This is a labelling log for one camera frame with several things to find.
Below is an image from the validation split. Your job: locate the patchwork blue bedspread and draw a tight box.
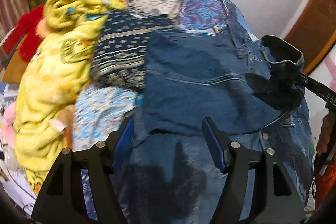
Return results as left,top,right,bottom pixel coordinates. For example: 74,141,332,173
71,0,261,222

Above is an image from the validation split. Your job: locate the wooden wardrobe with sliding door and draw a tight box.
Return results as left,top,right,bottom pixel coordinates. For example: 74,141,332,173
285,0,335,75

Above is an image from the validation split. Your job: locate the red plush toy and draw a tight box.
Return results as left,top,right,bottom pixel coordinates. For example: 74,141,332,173
1,5,44,62

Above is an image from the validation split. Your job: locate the brown cardboard box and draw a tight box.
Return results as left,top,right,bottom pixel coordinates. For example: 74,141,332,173
2,35,28,84

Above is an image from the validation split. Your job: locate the person's right hand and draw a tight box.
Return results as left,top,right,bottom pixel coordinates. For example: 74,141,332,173
317,112,335,156

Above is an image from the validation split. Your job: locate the striped red curtain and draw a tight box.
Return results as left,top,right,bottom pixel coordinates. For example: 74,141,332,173
0,0,29,39

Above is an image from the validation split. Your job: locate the yellow fleece blanket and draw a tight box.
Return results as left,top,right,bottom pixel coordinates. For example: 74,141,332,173
13,0,126,193

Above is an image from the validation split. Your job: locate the blue denim jacket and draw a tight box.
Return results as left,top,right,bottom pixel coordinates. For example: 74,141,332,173
118,30,313,223

